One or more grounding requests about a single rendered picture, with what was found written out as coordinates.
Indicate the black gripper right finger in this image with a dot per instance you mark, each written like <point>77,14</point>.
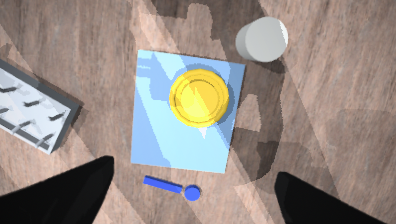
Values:
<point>301,203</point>

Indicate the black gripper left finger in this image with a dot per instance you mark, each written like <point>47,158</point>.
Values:
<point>72,197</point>

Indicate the light blue rectangular mat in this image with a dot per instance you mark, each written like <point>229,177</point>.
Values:
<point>159,138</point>

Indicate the yellow plate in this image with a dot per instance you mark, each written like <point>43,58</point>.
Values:
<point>199,98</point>

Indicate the grey cylinder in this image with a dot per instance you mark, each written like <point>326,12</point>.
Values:
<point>263,40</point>

